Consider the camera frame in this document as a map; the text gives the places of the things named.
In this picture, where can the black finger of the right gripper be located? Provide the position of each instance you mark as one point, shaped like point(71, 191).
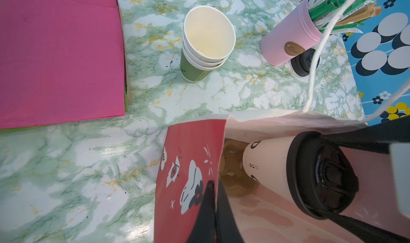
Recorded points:
point(376, 138)
point(366, 232)

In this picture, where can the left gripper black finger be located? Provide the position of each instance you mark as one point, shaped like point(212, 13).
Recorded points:
point(215, 222)

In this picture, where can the black cup lid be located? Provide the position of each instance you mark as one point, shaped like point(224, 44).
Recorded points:
point(320, 178)

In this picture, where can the red paper gift bag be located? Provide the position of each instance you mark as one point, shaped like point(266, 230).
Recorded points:
point(191, 158)

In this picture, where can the white paper cup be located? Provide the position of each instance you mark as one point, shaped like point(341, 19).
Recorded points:
point(265, 162)

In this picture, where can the black lid stack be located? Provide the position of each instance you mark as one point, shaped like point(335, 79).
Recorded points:
point(301, 63)

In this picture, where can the pink straw holder cup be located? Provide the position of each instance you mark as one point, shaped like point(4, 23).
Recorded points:
point(294, 35)

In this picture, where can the stack of paper cups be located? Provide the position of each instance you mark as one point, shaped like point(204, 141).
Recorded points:
point(208, 39)

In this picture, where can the pink napkin stack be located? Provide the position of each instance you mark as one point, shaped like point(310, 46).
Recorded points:
point(61, 61)

